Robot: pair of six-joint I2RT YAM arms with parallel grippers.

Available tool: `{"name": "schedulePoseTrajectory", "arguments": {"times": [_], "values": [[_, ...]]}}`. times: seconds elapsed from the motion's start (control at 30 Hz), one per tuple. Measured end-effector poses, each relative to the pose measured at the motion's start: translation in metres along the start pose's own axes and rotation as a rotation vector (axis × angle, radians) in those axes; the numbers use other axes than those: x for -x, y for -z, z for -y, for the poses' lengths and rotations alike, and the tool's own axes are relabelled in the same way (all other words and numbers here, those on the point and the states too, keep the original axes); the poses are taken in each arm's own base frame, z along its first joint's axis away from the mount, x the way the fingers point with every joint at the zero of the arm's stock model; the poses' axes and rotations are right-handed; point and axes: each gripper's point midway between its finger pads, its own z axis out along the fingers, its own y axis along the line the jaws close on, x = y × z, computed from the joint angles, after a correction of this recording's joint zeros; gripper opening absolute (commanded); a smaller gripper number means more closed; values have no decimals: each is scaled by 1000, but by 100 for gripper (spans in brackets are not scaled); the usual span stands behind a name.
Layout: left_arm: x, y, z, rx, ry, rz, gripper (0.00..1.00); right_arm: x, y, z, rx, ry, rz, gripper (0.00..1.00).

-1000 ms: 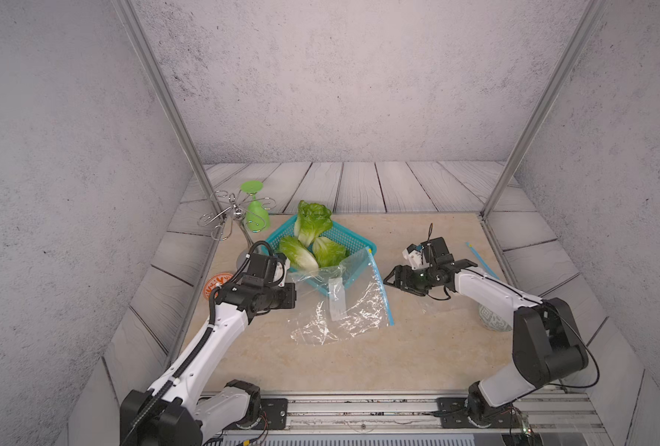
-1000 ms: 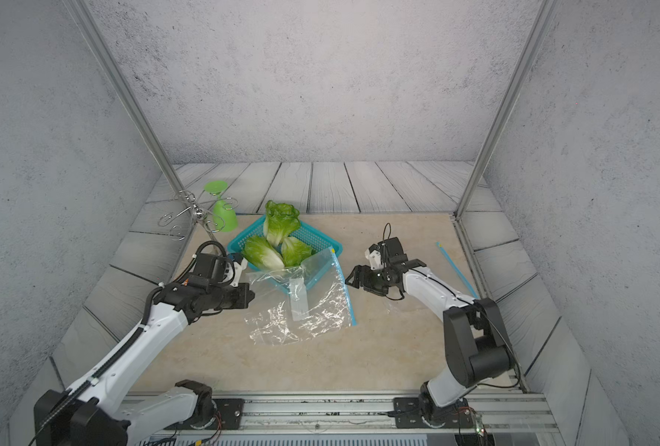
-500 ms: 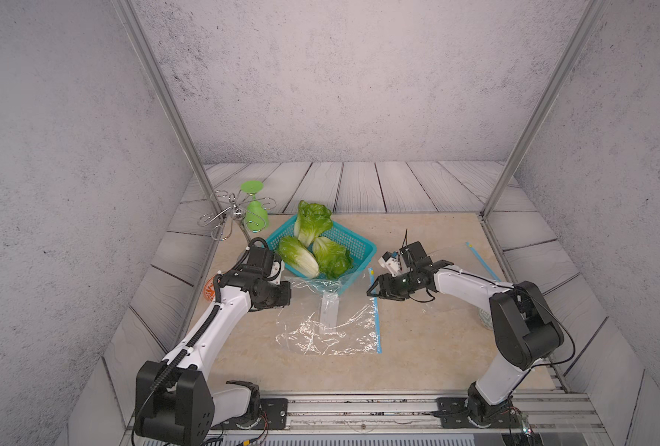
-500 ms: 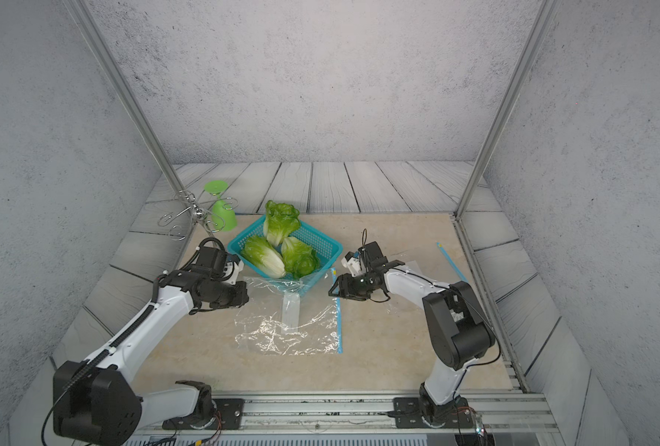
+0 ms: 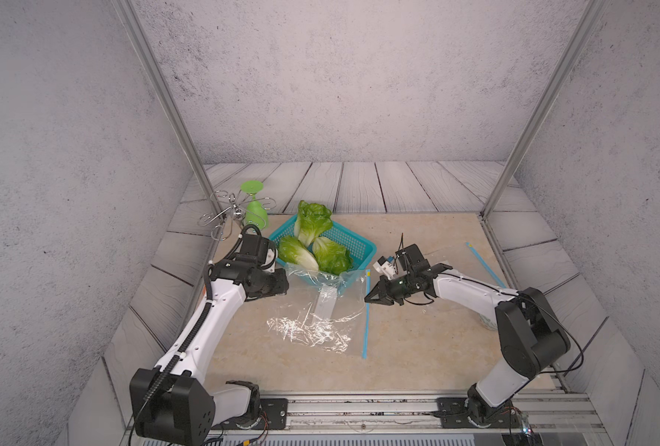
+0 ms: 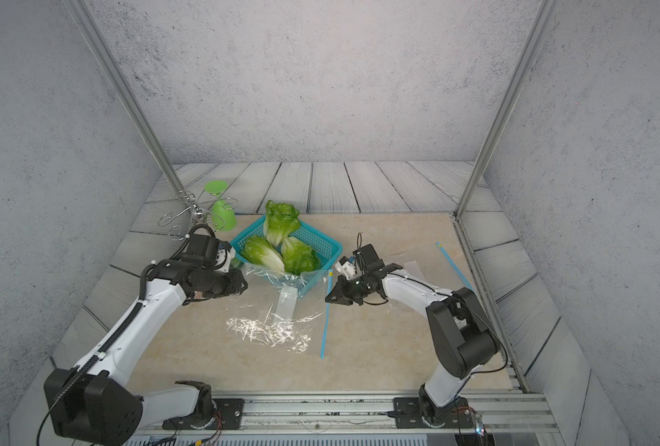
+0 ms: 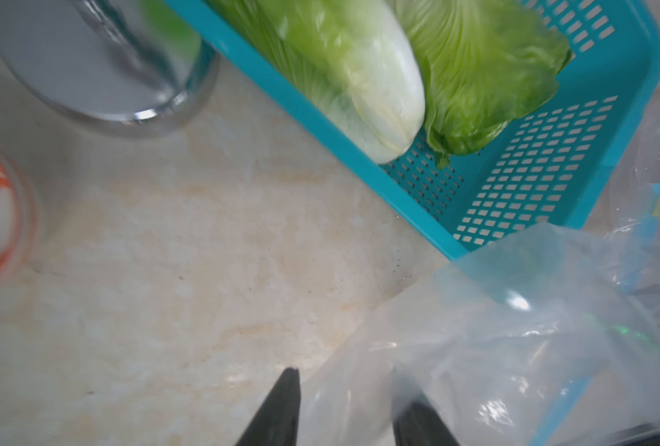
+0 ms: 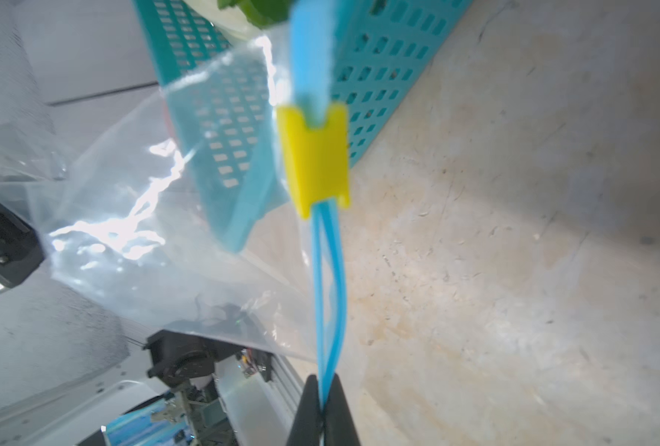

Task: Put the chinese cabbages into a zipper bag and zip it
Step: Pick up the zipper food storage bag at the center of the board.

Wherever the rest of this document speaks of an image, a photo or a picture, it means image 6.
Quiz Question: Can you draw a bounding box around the teal plastic basket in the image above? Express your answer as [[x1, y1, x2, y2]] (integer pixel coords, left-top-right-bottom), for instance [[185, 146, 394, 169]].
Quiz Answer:
[[231, 215, 343, 297]]

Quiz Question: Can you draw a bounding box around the clear zipper bag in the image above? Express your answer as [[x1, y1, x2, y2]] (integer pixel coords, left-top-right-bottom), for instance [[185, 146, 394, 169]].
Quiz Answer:
[[226, 264, 335, 359]]

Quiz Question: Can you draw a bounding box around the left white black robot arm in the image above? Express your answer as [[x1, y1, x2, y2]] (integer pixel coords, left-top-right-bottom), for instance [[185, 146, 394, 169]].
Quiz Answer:
[[42, 224, 248, 445]]

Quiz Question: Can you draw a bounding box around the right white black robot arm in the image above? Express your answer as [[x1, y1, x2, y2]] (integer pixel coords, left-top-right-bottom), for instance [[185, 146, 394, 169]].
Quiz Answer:
[[325, 245, 504, 429]]

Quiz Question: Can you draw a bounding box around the green plastic goblet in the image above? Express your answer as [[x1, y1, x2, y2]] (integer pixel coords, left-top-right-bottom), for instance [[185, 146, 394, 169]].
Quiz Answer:
[[205, 180, 237, 232]]

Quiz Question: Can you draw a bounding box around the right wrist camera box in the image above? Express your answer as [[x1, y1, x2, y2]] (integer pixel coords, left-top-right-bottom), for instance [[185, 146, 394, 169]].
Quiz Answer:
[[335, 256, 360, 281]]

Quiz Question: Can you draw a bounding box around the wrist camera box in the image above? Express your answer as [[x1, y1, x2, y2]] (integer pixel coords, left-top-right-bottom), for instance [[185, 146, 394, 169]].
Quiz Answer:
[[335, 256, 360, 281], [215, 247, 236, 273]]

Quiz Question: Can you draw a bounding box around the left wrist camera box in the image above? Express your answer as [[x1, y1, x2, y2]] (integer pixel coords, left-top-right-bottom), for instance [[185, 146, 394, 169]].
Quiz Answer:
[[215, 247, 236, 273]]

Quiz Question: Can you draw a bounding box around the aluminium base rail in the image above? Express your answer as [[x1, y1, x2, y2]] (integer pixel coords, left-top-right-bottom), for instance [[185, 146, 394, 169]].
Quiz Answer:
[[124, 390, 566, 445]]

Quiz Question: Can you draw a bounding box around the left metal frame post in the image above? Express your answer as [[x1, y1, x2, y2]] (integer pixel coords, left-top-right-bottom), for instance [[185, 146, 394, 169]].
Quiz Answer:
[[64, 0, 184, 198]]

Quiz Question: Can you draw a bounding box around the metal frame post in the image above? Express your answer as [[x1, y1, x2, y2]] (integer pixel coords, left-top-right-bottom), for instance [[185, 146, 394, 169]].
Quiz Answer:
[[64, 0, 184, 198], [454, 0, 560, 220]]

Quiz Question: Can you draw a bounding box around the right metal frame post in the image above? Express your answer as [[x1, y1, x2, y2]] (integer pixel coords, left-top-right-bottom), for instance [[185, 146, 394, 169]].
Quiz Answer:
[[454, 0, 560, 220]]

